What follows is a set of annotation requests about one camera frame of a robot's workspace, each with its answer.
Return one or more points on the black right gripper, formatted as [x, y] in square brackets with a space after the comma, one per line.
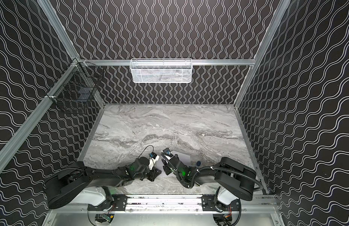
[171, 164]

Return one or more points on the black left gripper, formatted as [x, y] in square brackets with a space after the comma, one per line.
[151, 171]

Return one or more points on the white envelope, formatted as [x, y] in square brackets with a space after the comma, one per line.
[186, 159]

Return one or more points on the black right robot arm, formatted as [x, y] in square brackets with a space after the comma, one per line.
[231, 175]

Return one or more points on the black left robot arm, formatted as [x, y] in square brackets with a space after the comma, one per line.
[62, 187]

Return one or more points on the aluminium back crossbar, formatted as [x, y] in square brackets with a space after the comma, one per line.
[195, 62]

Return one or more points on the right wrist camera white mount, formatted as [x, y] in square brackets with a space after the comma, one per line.
[168, 158]

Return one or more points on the white wire mesh basket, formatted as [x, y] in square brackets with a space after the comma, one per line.
[161, 70]

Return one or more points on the black wire basket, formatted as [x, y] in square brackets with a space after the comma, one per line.
[77, 94]

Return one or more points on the aluminium left side rail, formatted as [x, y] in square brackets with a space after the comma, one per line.
[13, 145]

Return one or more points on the aluminium corner post left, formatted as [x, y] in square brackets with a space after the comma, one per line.
[55, 22]

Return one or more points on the aluminium corner post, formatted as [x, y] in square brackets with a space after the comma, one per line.
[55, 22]
[269, 34]

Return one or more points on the aluminium corner post right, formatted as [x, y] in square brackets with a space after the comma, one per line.
[269, 34]

